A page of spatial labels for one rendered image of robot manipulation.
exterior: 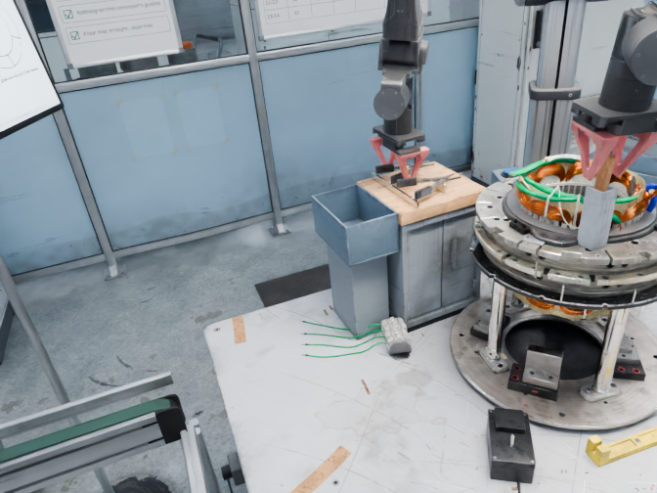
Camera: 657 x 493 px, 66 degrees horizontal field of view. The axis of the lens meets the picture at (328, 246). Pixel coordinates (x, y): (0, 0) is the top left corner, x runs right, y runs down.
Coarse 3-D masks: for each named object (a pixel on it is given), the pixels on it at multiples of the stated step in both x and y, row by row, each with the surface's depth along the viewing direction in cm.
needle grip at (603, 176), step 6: (612, 156) 67; (606, 162) 67; (612, 162) 67; (600, 168) 68; (606, 168) 67; (612, 168) 67; (600, 174) 68; (606, 174) 67; (600, 180) 68; (606, 180) 68; (594, 186) 69; (600, 186) 69; (606, 186) 68
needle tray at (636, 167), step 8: (592, 152) 112; (624, 152) 110; (640, 160) 108; (648, 160) 107; (656, 160) 106; (632, 168) 110; (640, 168) 109; (648, 168) 108; (656, 168) 107; (640, 176) 100; (648, 176) 99; (656, 176) 107
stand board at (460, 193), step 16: (384, 176) 110; (432, 176) 108; (384, 192) 103; (432, 192) 101; (448, 192) 100; (464, 192) 100; (480, 192) 99; (400, 208) 96; (416, 208) 95; (432, 208) 96; (448, 208) 98; (400, 224) 95
